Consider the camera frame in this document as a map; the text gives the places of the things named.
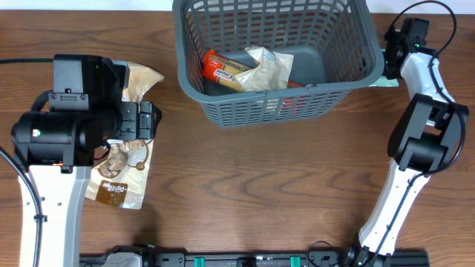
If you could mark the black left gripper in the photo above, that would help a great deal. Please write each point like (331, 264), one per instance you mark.
(128, 130)

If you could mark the tan powder bag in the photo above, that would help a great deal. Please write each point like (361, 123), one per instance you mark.
(141, 79)

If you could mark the orange spaghetti pasta packet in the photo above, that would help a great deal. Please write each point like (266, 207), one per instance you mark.
(222, 70)

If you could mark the white plastic bag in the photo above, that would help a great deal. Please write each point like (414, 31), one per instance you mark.
(272, 72)

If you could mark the light blue snack packet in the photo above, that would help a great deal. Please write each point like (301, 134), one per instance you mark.
(384, 82)

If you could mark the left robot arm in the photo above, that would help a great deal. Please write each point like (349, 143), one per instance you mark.
(55, 143)

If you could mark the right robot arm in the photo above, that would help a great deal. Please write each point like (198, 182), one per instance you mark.
(426, 140)

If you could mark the beige cookie pouch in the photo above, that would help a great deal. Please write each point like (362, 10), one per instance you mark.
(121, 179)

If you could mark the grey plastic slotted basket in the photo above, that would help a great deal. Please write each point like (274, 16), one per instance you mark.
(333, 42)

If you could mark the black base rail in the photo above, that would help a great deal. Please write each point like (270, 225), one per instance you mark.
(147, 255)

